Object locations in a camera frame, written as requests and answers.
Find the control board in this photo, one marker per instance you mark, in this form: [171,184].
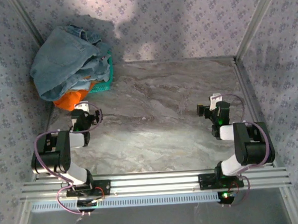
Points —
[86,205]
[226,197]

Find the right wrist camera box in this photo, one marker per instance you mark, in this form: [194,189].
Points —
[214,101]

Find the teal plastic basket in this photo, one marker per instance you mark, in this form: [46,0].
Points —
[105,86]

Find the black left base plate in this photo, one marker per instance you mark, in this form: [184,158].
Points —
[103,187]

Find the light blue denim jeans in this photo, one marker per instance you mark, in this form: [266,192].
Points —
[61,59]

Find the floral fabric backdrop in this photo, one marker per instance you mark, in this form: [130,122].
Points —
[184,22]

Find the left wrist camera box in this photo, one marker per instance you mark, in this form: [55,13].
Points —
[82,106]

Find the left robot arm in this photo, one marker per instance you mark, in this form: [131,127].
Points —
[53,152]

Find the aluminium frame post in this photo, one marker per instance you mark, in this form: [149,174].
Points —
[254,21]

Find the right control board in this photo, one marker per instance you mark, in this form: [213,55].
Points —
[226,197]

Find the left control board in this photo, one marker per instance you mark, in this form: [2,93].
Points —
[86,205]

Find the aluminium mounting rail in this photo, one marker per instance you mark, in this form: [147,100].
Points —
[155,184]

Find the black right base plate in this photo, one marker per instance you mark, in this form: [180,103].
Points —
[206,181]

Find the aluminium side frame rail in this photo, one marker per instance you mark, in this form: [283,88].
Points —
[248,91]

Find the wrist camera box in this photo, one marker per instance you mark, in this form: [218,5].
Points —
[214,101]
[82,106]

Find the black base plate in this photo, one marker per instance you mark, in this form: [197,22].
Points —
[206,181]
[103,187]

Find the orange garment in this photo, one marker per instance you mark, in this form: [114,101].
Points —
[68,100]

